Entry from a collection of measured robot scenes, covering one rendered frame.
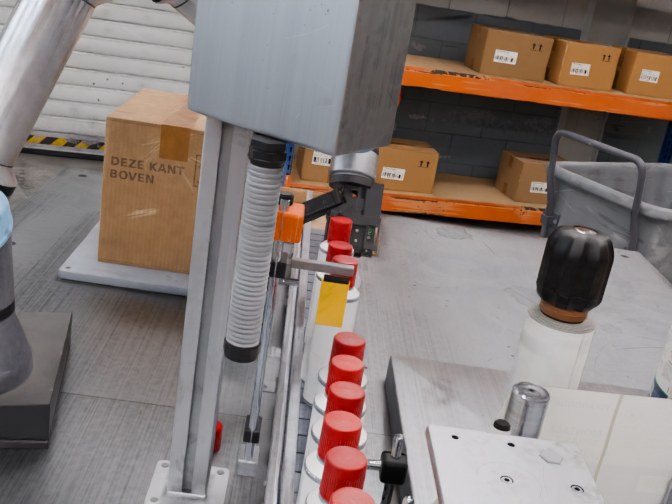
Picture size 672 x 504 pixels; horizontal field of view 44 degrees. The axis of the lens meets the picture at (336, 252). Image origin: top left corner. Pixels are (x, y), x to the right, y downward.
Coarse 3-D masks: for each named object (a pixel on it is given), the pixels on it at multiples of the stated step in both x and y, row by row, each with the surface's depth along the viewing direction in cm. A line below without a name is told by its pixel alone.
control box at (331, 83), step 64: (256, 0) 69; (320, 0) 66; (384, 0) 66; (192, 64) 75; (256, 64) 70; (320, 64) 67; (384, 64) 70; (256, 128) 72; (320, 128) 68; (384, 128) 73
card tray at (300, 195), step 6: (294, 192) 208; (300, 192) 208; (306, 192) 208; (318, 192) 208; (294, 198) 209; (300, 198) 209; (324, 216) 202; (312, 222) 196; (318, 222) 197; (324, 222) 198; (318, 228) 193; (324, 228) 194; (378, 246) 182; (372, 252) 183
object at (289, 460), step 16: (304, 224) 154; (304, 240) 145; (304, 256) 138; (304, 272) 131; (304, 288) 125; (304, 304) 119; (304, 320) 114; (288, 416) 91; (288, 432) 88; (288, 448) 85; (288, 464) 82; (288, 480) 80; (288, 496) 78
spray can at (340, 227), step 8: (336, 216) 120; (336, 224) 118; (344, 224) 118; (328, 232) 119; (336, 232) 118; (344, 232) 118; (328, 240) 119; (336, 240) 119; (344, 240) 119; (320, 248) 120; (320, 256) 120; (352, 256) 120; (312, 296) 122; (304, 344) 125
